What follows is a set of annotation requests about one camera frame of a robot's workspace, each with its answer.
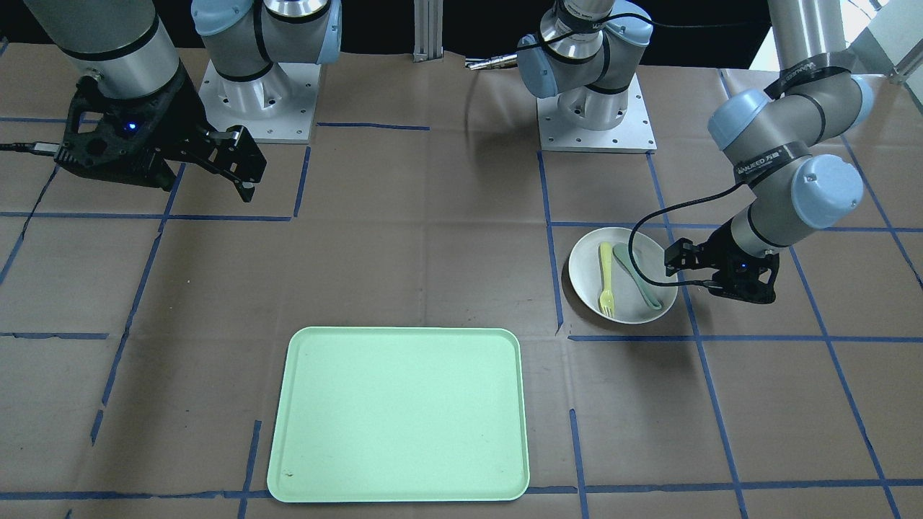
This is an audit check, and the yellow plastic fork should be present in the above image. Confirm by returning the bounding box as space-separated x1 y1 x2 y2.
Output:
598 241 614 319

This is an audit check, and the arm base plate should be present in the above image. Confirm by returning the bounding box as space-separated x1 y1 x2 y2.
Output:
198 63 321 145
536 75 658 154

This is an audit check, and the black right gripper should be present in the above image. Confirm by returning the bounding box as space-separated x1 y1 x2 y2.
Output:
55 68 267 203

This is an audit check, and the white round plate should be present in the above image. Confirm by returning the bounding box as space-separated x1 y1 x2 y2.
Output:
568 227 679 324

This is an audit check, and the light green tray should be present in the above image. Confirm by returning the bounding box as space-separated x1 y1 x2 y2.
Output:
267 327 530 503

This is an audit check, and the green plastic spoon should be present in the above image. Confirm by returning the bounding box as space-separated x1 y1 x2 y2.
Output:
613 242 663 310

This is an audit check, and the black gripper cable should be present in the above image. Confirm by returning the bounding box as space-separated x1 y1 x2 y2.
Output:
628 182 751 290

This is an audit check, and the aluminium frame post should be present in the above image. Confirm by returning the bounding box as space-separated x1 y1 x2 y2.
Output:
412 0 444 63

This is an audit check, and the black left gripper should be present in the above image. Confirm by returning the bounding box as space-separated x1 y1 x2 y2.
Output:
663 221 780 303

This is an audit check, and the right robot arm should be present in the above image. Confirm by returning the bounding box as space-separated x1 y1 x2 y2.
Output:
20 1 343 203

